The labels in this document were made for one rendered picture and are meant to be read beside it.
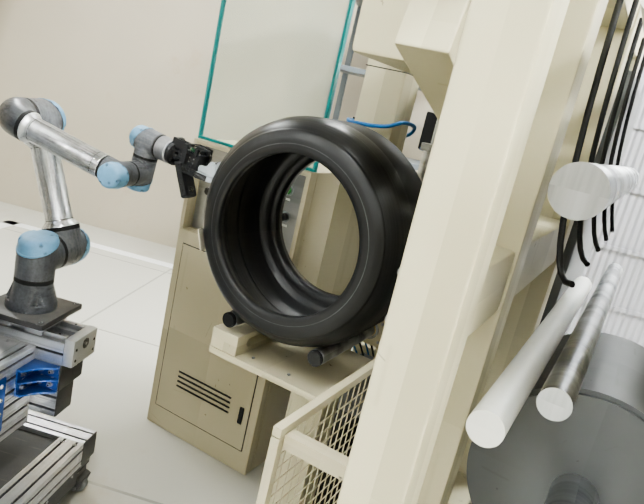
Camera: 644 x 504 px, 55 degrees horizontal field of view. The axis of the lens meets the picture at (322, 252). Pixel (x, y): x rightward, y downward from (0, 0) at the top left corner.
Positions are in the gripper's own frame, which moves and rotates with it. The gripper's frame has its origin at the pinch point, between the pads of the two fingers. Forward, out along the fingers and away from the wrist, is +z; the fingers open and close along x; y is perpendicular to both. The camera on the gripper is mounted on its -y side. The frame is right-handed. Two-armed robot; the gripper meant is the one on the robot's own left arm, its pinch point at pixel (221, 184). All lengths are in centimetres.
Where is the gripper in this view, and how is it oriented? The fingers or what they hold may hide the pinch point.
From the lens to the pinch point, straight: 180.4
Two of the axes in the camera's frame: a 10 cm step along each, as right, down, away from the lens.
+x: 4.8, -1.1, 8.7
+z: 8.2, 4.2, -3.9
